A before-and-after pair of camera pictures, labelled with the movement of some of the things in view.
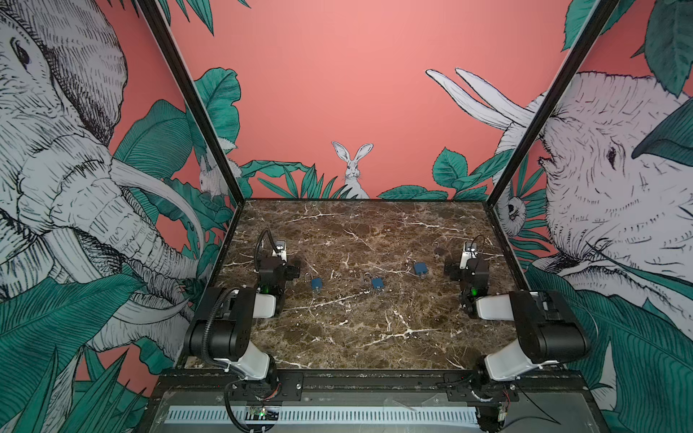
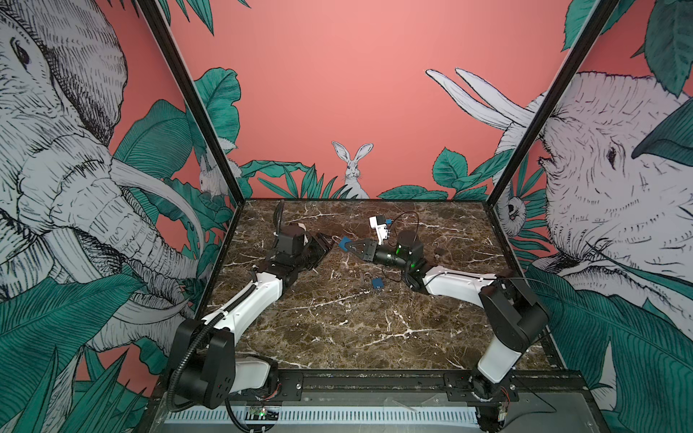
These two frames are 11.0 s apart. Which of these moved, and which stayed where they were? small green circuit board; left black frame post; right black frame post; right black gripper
Moved: right black gripper
Stayed: left black frame post; small green circuit board; right black frame post
